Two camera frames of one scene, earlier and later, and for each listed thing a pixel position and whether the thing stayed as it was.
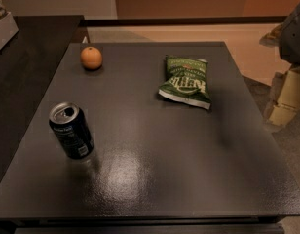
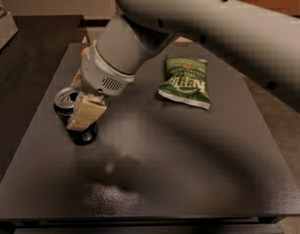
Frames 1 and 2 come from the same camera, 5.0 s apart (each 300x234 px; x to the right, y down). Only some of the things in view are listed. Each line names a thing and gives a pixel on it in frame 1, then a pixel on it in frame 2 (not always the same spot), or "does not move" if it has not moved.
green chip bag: x=186 y=82 does not move
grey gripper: x=294 y=38 → x=98 y=74
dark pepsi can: x=71 y=126 → x=64 y=101
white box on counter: x=4 y=30 does not move
